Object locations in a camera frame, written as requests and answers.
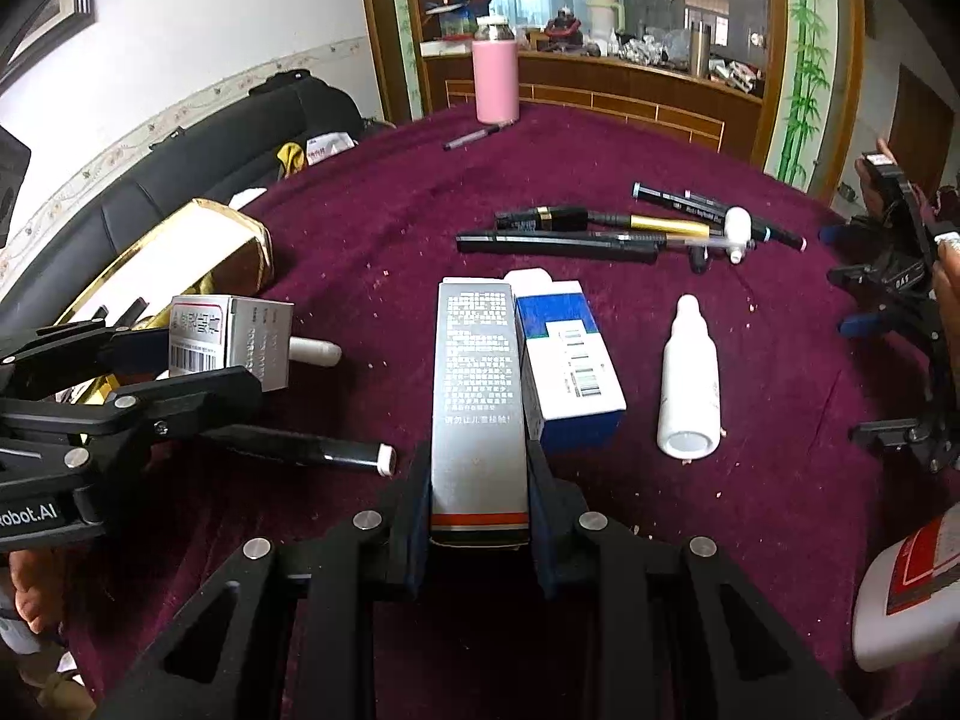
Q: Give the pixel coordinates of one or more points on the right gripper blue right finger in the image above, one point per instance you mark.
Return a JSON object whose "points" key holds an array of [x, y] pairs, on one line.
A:
{"points": [[554, 508]]}

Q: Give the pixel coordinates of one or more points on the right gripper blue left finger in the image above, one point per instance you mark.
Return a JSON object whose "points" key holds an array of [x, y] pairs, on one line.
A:
{"points": [[411, 523]]}

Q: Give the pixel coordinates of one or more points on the silver grey carton box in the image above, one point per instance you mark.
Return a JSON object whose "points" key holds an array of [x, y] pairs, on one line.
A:
{"points": [[478, 436]]}

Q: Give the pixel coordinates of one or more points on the black marker pen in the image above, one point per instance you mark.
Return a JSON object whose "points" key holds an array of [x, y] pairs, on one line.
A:
{"points": [[259, 441]]}

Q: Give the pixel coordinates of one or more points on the blue white medicine box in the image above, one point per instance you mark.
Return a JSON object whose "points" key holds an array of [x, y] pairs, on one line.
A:
{"points": [[572, 396]]}

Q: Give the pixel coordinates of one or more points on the small white barcode box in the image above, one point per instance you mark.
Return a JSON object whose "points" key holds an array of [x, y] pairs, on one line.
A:
{"points": [[216, 331]]}

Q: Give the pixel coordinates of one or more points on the white dropper bottle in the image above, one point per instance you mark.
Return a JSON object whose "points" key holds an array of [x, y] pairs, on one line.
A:
{"points": [[689, 426]]}

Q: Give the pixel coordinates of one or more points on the white pill bottle red label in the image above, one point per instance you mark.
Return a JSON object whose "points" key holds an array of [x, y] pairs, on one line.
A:
{"points": [[317, 353]]}

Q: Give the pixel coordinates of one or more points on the operator left hand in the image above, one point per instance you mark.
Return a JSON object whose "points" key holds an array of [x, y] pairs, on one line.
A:
{"points": [[38, 581]]}

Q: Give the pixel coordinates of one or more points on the gold white open box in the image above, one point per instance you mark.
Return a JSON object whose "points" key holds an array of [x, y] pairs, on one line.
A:
{"points": [[204, 248]]}

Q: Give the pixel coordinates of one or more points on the long black flat pen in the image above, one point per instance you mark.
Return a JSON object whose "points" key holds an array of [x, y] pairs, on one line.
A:
{"points": [[571, 245]]}

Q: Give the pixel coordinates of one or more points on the yellow black pen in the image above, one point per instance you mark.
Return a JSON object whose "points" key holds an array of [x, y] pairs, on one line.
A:
{"points": [[579, 219]]}

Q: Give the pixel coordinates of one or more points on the black leather sofa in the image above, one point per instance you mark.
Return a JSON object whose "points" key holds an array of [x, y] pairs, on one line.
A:
{"points": [[234, 149]]}

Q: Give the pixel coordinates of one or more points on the yellow cloth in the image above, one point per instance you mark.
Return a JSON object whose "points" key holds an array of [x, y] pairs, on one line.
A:
{"points": [[292, 160]]}

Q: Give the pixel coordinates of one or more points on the small white bottle on pens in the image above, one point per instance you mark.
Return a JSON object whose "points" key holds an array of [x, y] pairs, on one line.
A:
{"points": [[738, 231]]}

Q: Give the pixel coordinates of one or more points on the large white liquor bottle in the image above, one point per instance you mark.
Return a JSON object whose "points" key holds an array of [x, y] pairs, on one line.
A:
{"points": [[907, 605]]}

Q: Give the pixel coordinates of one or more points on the small pen near thermos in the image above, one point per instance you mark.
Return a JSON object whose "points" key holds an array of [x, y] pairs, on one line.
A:
{"points": [[472, 137]]}

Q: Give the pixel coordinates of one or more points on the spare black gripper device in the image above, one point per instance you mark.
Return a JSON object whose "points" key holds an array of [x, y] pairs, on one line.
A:
{"points": [[891, 278]]}

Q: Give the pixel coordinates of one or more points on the pink thermos bottle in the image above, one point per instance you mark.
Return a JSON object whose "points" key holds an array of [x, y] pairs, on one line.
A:
{"points": [[495, 71]]}

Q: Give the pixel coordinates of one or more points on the wooden mirror cabinet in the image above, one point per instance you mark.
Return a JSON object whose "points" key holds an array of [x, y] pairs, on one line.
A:
{"points": [[774, 83]]}

